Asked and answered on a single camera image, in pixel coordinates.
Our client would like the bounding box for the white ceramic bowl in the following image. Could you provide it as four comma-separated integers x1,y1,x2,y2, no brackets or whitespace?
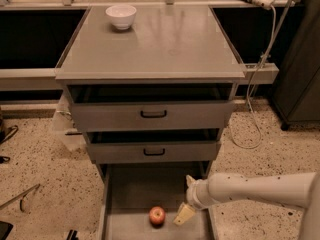
105,5,137,30

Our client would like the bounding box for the red apple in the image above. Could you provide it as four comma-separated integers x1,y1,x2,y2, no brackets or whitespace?
149,206,166,226

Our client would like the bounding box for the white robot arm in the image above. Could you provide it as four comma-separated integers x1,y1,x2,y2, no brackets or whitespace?
173,172,320,240

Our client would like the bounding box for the grey drawer cabinet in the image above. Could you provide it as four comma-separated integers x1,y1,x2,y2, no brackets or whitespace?
54,4,247,240

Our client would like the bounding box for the grey middle drawer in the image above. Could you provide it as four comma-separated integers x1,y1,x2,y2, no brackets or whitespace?
87,129,221,164

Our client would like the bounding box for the black device bottom left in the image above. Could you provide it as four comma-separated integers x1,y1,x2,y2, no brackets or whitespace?
0,221,13,240

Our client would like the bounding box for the grey bottom drawer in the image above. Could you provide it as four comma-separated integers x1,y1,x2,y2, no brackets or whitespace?
97,162,216,240

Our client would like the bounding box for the white cable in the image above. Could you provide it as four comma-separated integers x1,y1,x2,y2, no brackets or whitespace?
228,4,277,150

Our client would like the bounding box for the grey drawer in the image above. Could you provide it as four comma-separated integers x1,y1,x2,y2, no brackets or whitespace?
97,162,216,240
87,129,221,164
68,83,233,132

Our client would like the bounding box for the metal rod on floor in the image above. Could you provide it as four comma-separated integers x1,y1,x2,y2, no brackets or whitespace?
0,184,41,210

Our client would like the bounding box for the clear plastic bag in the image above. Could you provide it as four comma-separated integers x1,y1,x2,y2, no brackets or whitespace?
52,95,86,152

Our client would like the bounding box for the grey top drawer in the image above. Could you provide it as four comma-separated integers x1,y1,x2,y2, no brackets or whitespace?
68,83,233,132

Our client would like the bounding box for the black object on floor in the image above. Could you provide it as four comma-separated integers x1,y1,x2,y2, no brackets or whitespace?
66,230,78,240

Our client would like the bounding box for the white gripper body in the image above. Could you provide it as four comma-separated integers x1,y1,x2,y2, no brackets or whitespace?
186,179,217,210

